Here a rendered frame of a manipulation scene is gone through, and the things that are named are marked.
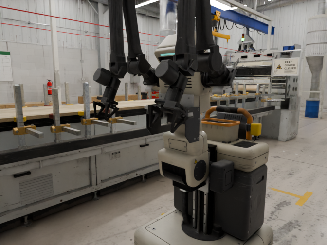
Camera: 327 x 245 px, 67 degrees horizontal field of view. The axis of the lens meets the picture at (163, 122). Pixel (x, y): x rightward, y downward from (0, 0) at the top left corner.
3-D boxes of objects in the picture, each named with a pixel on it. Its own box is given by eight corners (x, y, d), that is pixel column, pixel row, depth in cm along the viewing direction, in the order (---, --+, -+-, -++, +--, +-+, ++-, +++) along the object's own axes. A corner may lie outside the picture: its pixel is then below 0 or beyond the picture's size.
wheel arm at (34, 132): (44, 138, 156) (44, 132, 155) (38, 139, 153) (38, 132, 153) (22, 129, 186) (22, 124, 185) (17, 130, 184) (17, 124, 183)
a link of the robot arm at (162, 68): (199, 62, 88) (180, 63, 94) (180, 43, 79) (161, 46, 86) (189, 93, 85) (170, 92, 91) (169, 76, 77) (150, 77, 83)
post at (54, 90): (62, 150, 191) (58, 87, 183) (57, 150, 188) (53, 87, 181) (60, 149, 193) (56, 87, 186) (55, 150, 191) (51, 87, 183)
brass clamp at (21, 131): (36, 132, 175) (36, 126, 174) (15, 135, 165) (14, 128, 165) (33, 131, 179) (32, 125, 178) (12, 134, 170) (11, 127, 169)
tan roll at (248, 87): (286, 91, 484) (286, 84, 482) (284, 91, 475) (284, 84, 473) (222, 89, 583) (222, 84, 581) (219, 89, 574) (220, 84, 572)
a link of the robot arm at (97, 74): (128, 67, 118) (117, 68, 124) (108, 56, 110) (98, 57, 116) (119, 91, 117) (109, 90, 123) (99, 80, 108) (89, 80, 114)
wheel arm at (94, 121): (111, 127, 191) (111, 122, 190) (107, 128, 189) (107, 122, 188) (84, 121, 221) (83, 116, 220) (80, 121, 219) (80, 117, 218)
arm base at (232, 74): (237, 69, 104) (213, 70, 113) (230, 56, 99) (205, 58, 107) (230, 86, 102) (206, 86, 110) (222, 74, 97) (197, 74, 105)
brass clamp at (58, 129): (70, 131, 193) (70, 124, 192) (53, 133, 183) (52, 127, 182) (67, 130, 197) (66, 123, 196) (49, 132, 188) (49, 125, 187)
